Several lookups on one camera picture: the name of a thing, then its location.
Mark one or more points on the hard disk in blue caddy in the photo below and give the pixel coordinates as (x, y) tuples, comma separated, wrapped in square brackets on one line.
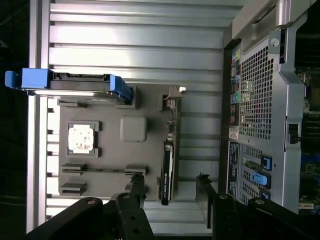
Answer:
[(75, 80)]

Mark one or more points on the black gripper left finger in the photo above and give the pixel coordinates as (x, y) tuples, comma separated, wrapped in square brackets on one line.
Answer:
[(130, 215)]

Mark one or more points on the grey plastic parts rack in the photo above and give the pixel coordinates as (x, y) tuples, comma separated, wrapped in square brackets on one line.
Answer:
[(112, 155)]

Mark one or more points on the open black PC case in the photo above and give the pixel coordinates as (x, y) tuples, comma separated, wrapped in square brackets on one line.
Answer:
[(255, 100)]

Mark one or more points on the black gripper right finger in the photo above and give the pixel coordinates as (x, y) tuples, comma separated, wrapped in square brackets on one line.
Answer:
[(225, 215)]

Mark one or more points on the silver CPU chip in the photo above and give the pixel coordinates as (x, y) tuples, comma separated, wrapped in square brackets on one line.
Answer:
[(81, 138)]

